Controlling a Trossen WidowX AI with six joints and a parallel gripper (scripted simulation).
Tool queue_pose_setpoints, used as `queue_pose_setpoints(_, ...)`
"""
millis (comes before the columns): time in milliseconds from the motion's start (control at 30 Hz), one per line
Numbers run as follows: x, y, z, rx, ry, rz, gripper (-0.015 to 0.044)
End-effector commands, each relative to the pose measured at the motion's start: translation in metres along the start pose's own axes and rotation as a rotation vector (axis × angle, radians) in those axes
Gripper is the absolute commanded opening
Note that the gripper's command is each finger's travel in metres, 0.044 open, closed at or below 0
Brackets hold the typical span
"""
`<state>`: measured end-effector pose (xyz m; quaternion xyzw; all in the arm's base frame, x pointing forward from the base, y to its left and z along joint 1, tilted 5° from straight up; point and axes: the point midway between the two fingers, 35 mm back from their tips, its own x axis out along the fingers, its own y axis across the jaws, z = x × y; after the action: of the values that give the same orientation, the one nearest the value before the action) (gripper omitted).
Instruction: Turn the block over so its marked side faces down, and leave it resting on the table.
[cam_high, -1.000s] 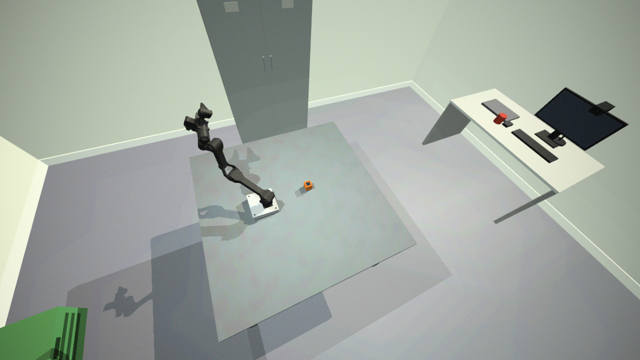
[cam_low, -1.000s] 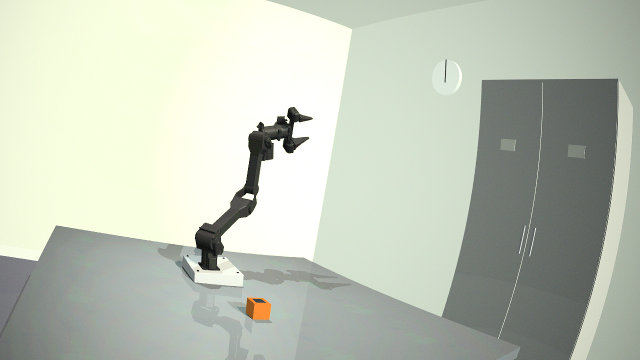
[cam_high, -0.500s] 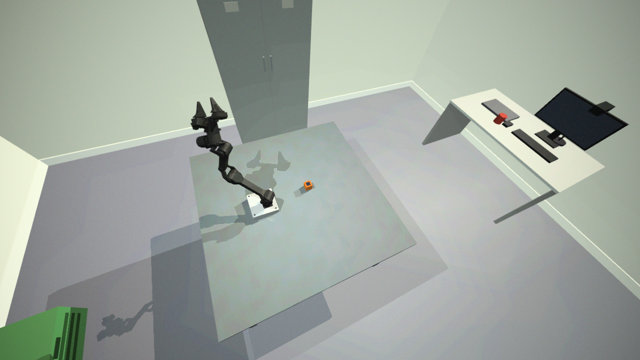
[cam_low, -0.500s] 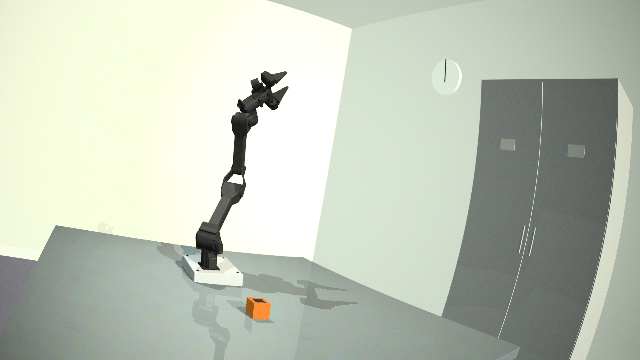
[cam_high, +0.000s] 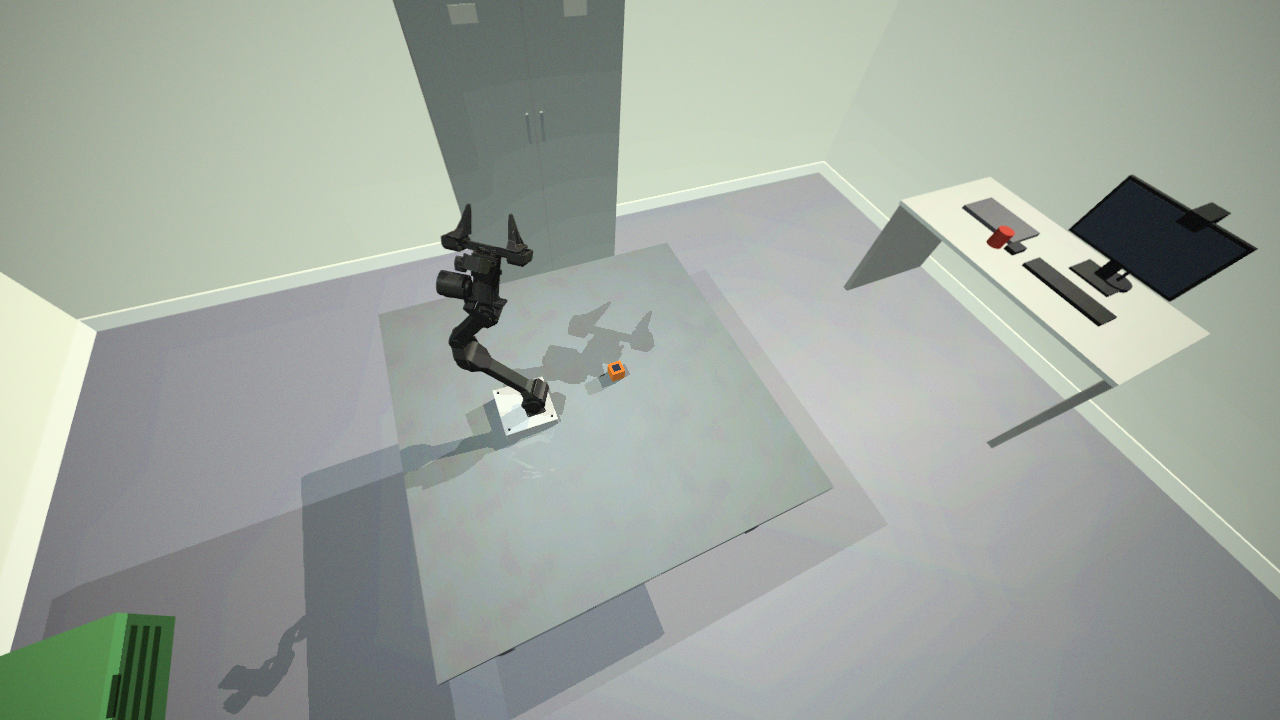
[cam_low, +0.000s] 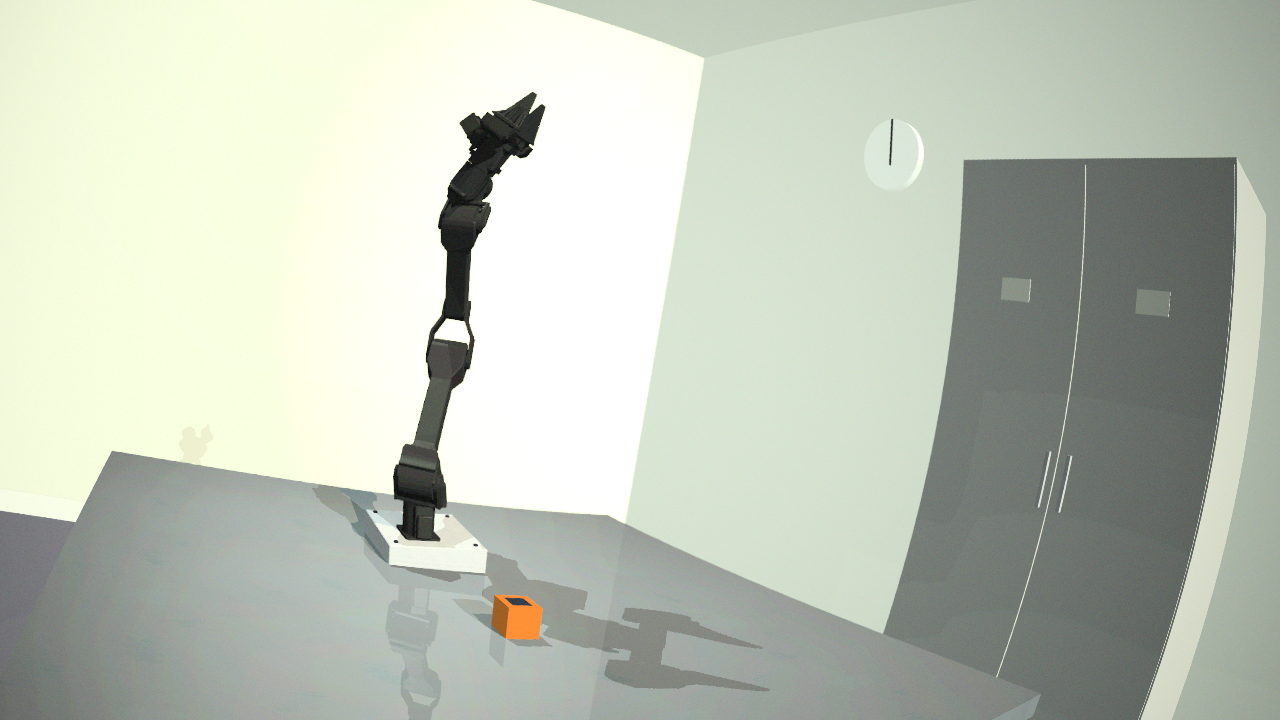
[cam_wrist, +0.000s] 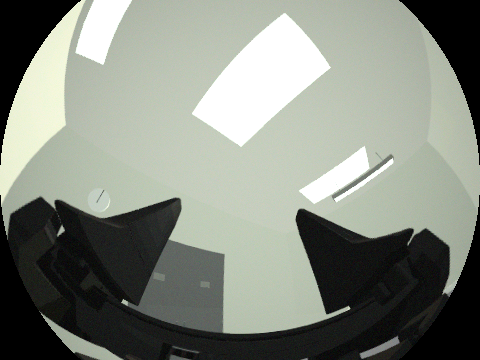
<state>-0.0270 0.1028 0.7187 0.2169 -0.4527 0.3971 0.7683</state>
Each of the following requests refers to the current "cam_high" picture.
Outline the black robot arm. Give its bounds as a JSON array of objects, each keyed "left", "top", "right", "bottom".
[{"left": 436, "top": 252, "right": 549, "bottom": 416}]

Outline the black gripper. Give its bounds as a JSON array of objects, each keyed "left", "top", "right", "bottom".
[{"left": 442, "top": 204, "right": 532, "bottom": 284}]

